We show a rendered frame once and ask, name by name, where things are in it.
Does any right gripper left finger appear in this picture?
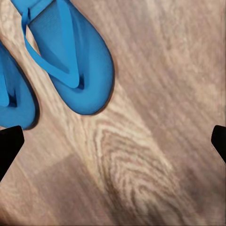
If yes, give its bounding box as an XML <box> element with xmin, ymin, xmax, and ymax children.
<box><xmin>0</xmin><ymin>126</ymin><xmax>24</xmax><ymax>181</ymax></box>

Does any sandal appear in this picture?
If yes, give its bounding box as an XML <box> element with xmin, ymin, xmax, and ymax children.
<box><xmin>0</xmin><ymin>41</ymin><xmax>39</xmax><ymax>129</ymax></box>
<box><xmin>10</xmin><ymin>0</ymin><xmax>114</xmax><ymax>115</ymax></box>

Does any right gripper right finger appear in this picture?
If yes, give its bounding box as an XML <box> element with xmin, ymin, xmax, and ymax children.
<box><xmin>211</xmin><ymin>125</ymin><xmax>226</xmax><ymax>163</ymax></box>

